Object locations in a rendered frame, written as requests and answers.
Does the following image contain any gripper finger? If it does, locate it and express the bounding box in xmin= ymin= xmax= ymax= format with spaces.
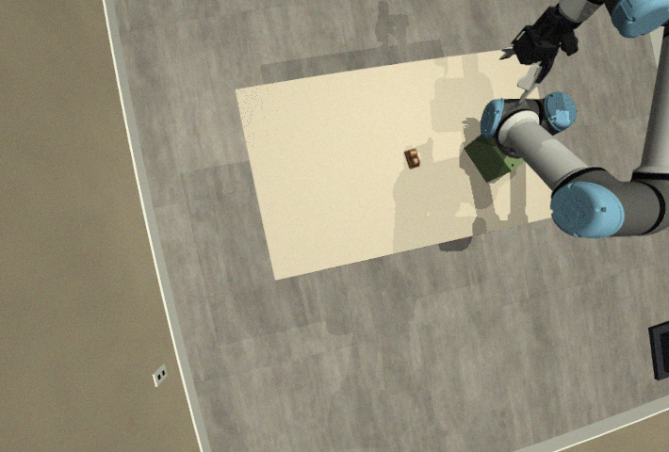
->
xmin=499 ymin=47 xmax=515 ymax=60
xmin=517 ymin=54 xmax=557 ymax=104

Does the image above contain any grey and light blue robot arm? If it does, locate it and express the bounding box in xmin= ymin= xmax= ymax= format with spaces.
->
xmin=481 ymin=0 xmax=669 ymax=238

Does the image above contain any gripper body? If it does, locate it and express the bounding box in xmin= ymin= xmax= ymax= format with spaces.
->
xmin=511 ymin=3 xmax=583 ymax=65

